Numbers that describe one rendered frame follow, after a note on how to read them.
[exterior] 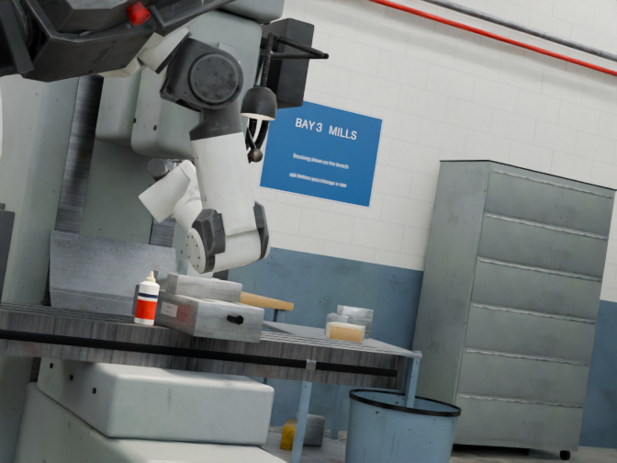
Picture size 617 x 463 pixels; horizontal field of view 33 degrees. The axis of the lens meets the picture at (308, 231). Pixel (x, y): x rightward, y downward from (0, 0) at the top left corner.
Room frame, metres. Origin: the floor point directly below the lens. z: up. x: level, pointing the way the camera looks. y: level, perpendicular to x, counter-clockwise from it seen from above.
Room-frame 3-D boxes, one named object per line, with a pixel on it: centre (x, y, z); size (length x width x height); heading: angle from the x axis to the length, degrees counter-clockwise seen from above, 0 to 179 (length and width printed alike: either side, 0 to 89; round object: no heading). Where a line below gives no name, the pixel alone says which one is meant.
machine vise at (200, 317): (2.26, 0.21, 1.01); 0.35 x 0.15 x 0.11; 30
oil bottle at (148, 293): (2.17, 0.31, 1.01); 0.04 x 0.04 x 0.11
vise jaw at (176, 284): (2.24, 0.20, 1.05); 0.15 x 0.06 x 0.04; 120
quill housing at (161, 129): (2.26, 0.29, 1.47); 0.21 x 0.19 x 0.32; 119
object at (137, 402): (2.25, 0.28, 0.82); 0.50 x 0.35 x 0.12; 29
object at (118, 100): (2.42, 0.38, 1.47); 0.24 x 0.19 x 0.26; 119
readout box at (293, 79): (2.68, 0.14, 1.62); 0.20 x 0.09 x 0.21; 29
